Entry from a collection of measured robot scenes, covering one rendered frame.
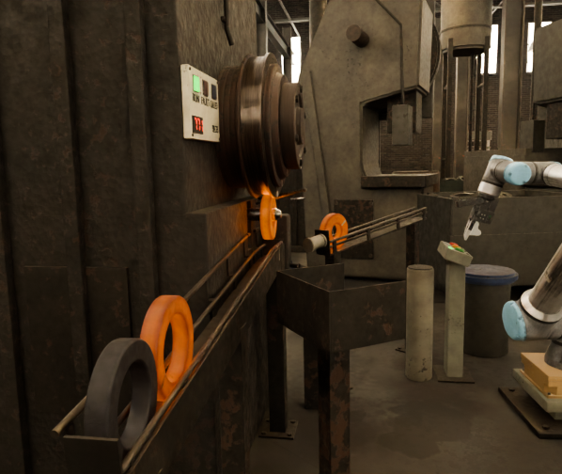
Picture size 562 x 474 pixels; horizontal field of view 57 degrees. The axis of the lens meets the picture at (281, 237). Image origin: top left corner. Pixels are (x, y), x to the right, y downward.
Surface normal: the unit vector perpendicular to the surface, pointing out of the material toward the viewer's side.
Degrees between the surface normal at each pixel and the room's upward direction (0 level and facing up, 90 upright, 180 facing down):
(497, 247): 90
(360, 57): 90
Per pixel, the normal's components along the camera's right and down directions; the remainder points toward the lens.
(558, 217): 0.10, 0.14
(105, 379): -0.10, -0.60
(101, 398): -0.11, -0.34
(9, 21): -0.16, 0.14
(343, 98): -0.40, 0.13
